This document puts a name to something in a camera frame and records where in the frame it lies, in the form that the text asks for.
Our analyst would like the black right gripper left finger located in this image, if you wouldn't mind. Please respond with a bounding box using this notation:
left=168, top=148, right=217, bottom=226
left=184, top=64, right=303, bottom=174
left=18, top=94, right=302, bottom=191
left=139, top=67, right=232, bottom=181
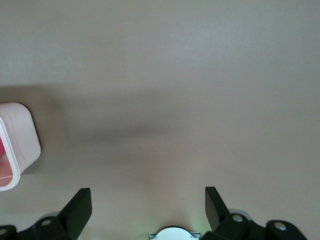
left=0, top=187, right=93, bottom=240

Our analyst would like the pink translucent plastic box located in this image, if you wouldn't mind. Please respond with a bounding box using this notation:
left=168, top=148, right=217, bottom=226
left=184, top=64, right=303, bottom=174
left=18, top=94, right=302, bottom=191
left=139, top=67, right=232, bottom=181
left=0, top=101, right=42, bottom=192

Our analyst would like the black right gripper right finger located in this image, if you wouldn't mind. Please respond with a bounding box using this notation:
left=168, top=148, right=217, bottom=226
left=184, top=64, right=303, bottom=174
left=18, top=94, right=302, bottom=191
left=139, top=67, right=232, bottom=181
left=204, top=186, right=309, bottom=240

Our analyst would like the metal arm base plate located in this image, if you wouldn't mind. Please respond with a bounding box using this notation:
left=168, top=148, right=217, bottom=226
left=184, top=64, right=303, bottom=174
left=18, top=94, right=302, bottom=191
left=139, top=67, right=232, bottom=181
left=148, top=231, right=202, bottom=240

